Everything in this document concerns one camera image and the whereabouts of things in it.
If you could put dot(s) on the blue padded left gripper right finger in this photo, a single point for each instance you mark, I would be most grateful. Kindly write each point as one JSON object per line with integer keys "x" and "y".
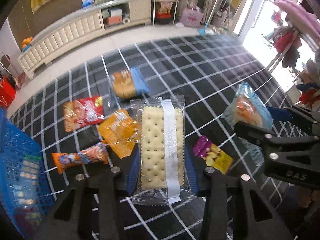
{"x": 191, "y": 173}

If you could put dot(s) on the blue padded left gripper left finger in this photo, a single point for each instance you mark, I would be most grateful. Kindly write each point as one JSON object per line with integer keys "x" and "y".
{"x": 132, "y": 170}

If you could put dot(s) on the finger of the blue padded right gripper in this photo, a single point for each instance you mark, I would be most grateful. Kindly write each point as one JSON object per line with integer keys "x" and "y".
{"x": 279, "y": 114}

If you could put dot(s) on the clear soda cracker pack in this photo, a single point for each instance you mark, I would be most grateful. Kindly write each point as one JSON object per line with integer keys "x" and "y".
{"x": 161, "y": 128}

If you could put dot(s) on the light blue bread pack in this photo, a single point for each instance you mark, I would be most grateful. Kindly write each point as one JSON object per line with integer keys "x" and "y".
{"x": 247, "y": 107}

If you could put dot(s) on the purple yellow chips bag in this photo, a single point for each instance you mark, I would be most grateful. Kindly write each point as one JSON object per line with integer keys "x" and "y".
{"x": 212, "y": 155}

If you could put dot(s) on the orange sausage stick pack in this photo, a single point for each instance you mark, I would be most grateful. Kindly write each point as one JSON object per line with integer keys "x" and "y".
{"x": 93, "y": 154}

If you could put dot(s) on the orange snack pouch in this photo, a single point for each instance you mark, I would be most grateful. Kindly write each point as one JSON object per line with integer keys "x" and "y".
{"x": 120, "y": 132}

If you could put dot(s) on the blue cartoon bread pack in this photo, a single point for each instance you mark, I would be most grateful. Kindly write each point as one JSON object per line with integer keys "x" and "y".
{"x": 129, "y": 83}

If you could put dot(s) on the green-end cracker pack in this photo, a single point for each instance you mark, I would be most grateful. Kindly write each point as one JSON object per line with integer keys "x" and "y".
{"x": 27, "y": 190}

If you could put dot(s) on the black white grid tablecloth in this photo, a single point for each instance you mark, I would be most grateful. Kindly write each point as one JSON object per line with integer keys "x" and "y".
{"x": 91, "y": 201}

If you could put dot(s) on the red pizza snack bag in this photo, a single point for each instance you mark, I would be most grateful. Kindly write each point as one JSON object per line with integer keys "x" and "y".
{"x": 83, "y": 112}

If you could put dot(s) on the pink blanket on rack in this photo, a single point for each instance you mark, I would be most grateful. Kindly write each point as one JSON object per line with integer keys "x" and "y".
{"x": 304, "y": 21}

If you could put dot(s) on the blue plastic basket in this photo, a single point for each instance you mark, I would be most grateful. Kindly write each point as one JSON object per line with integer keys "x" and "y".
{"x": 14, "y": 145}

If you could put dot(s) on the pink gift bag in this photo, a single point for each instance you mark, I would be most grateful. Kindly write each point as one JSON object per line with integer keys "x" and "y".
{"x": 191, "y": 16}

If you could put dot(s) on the red paper bag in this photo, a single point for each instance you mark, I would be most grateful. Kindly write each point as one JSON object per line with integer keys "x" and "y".
{"x": 7, "y": 93}

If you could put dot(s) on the white TV cabinet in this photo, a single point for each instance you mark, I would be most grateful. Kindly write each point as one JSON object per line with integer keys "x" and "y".
{"x": 81, "y": 27}

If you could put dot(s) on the white metal shelf rack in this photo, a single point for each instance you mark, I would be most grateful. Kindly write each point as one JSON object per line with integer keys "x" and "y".
{"x": 163, "y": 11}

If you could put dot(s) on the plate of oranges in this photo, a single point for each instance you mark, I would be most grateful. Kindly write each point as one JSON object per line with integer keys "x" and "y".
{"x": 26, "y": 43}

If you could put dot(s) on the blue tissue box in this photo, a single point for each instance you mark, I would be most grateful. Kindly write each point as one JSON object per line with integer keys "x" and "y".
{"x": 86, "y": 3}

